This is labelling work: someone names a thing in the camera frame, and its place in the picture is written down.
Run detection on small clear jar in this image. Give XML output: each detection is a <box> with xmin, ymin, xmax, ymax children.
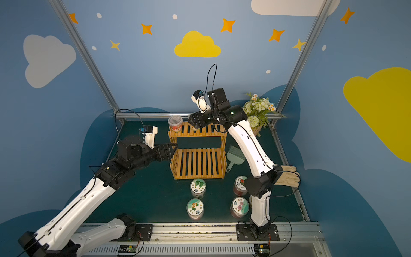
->
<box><xmin>168</xmin><ymin>115</ymin><xmax>183</xmax><ymax>132</ymax></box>

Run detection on bamboo two-tier shelf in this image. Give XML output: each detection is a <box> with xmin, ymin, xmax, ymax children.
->
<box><xmin>168</xmin><ymin>122</ymin><xmax>228</xmax><ymax>180</ymax></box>

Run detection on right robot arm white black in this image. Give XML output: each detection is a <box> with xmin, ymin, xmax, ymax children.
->
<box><xmin>188</xmin><ymin>106</ymin><xmax>280</xmax><ymax>237</ymax></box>

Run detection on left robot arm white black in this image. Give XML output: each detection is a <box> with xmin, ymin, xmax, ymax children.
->
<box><xmin>18</xmin><ymin>136</ymin><xmax>178</xmax><ymax>257</ymax></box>

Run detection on large jar green leaf lid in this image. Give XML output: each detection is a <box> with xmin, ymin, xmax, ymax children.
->
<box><xmin>190</xmin><ymin>178</ymin><xmax>207</xmax><ymax>199</ymax></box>

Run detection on rear aluminium crossbar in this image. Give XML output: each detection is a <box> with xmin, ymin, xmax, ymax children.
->
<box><xmin>114</xmin><ymin>111</ymin><xmax>190</xmax><ymax>120</ymax></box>

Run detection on pink ribbed flower pot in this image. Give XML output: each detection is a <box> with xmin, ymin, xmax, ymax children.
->
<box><xmin>252</xmin><ymin>125</ymin><xmax>263</xmax><ymax>137</ymax></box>

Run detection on large jar orange flower lid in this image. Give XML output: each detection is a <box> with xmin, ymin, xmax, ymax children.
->
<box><xmin>186</xmin><ymin>198</ymin><xmax>204</xmax><ymax>221</ymax></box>

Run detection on white green artificial flowers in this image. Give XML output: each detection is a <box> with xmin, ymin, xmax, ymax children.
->
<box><xmin>243</xmin><ymin>93</ymin><xmax>279</xmax><ymax>128</ymax></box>

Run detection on large jar red strawberry lid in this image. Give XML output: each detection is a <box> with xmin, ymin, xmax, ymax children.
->
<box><xmin>233</xmin><ymin>176</ymin><xmax>248</xmax><ymax>197</ymax></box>

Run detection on large jar purple flower lid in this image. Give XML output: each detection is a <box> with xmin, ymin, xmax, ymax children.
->
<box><xmin>230</xmin><ymin>197</ymin><xmax>250</xmax><ymax>219</ymax></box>

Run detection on left green circuit board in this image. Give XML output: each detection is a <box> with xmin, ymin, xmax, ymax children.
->
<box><xmin>118</xmin><ymin>245</ymin><xmax>138</xmax><ymax>254</ymax></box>

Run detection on green circuit board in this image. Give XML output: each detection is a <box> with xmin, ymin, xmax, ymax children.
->
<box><xmin>253</xmin><ymin>244</ymin><xmax>271</xmax><ymax>257</ymax></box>
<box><xmin>118</xmin><ymin>245</ymin><xmax>138</xmax><ymax>254</ymax></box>

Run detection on beige work gloves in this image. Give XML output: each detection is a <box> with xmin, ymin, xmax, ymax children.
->
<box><xmin>274</xmin><ymin>166</ymin><xmax>301</xmax><ymax>187</ymax></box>

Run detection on right green circuit board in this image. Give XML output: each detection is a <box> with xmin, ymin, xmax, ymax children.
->
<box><xmin>253</xmin><ymin>244</ymin><xmax>271</xmax><ymax>257</ymax></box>

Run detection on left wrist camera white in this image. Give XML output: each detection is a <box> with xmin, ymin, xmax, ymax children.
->
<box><xmin>139</xmin><ymin>125</ymin><xmax>158</xmax><ymax>149</ymax></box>

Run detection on left aluminium frame post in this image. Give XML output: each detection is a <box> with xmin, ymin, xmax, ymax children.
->
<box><xmin>48</xmin><ymin>0</ymin><xmax>120</xmax><ymax>118</ymax></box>

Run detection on aluminium frame post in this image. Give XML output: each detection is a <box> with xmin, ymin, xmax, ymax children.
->
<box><xmin>271</xmin><ymin>0</ymin><xmax>335</xmax><ymax>126</ymax></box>
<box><xmin>48</xmin><ymin>0</ymin><xmax>120</xmax><ymax>118</ymax></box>

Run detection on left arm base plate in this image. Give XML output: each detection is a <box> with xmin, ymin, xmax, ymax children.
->
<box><xmin>112</xmin><ymin>224</ymin><xmax>154</xmax><ymax>242</ymax></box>

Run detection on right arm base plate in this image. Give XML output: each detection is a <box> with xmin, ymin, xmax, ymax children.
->
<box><xmin>235</xmin><ymin>223</ymin><xmax>280</xmax><ymax>241</ymax></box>

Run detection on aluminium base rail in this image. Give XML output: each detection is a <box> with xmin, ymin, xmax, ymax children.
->
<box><xmin>77</xmin><ymin>222</ymin><xmax>331</xmax><ymax>257</ymax></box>

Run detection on right aluminium frame post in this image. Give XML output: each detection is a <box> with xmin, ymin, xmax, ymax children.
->
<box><xmin>271</xmin><ymin>0</ymin><xmax>335</xmax><ymax>126</ymax></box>

